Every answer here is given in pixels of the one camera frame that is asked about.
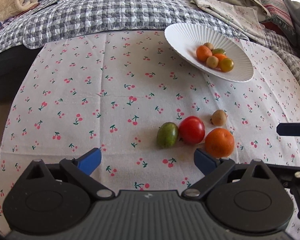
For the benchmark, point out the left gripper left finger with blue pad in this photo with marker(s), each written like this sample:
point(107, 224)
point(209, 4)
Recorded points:
point(78, 171)

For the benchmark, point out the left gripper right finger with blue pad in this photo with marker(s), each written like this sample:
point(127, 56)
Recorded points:
point(215, 171)

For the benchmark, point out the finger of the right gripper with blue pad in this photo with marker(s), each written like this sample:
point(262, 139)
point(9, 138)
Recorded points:
point(291, 129)

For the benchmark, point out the yellow-orange tomato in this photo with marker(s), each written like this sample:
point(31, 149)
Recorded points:
point(226, 65)

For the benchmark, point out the brown kiwi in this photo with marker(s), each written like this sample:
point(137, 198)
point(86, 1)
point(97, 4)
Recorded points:
point(212, 62)
point(209, 45)
point(219, 118)

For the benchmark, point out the orange tomato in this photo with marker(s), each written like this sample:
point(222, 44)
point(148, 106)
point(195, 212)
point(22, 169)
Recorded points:
point(220, 57)

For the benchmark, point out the small orange mandarin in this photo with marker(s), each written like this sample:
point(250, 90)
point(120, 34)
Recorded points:
point(203, 53)

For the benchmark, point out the round green tomato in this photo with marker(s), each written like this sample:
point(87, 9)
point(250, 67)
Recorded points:
point(219, 51)

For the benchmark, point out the large orange mandarin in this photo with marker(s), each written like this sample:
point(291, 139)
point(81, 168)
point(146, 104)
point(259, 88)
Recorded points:
point(219, 143)

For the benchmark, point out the red tomato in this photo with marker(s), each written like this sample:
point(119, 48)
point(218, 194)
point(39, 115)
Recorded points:
point(192, 130)

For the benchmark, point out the oval green tomato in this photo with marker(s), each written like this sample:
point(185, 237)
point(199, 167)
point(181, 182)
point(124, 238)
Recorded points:
point(167, 135)

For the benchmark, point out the grey knitted throw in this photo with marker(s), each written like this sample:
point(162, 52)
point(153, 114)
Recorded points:
point(286, 53)

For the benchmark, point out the cherry print tablecloth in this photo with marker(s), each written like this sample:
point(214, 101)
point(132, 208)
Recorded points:
point(114, 90)

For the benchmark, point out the floral beige cloth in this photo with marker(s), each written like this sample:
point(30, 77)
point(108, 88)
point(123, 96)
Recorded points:
point(244, 19)

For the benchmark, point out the striped patterned pillow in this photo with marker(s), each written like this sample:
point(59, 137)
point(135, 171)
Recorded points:
point(279, 20)

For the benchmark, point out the white ribbed plate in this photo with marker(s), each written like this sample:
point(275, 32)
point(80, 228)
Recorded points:
point(185, 38)

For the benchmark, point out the grey checkered blanket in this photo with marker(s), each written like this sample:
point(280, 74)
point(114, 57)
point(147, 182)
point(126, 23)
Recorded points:
point(51, 21)

